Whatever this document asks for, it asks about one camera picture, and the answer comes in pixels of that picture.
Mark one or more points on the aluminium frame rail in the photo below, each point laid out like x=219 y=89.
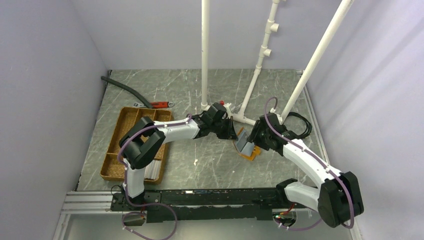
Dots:
x=81 y=203

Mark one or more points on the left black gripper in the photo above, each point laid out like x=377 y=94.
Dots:
x=230 y=133

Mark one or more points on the white PVC pipe frame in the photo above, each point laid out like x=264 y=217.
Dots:
x=270 y=27

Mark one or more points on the orange leather card holder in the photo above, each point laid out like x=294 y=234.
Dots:
x=244 y=148

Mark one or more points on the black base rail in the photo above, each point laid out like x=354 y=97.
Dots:
x=204 y=204

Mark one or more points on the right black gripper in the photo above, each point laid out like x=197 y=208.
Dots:
x=254 y=135

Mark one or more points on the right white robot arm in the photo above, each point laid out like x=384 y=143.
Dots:
x=336 y=195

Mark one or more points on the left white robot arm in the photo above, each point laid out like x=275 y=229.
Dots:
x=139 y=146

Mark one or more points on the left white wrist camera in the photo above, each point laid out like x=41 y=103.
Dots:
x=228 y=106

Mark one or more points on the red handled adjustable wrench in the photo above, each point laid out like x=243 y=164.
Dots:
x=156 y=105

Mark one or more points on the stack of credit cards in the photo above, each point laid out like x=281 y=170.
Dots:
x=152 y=171

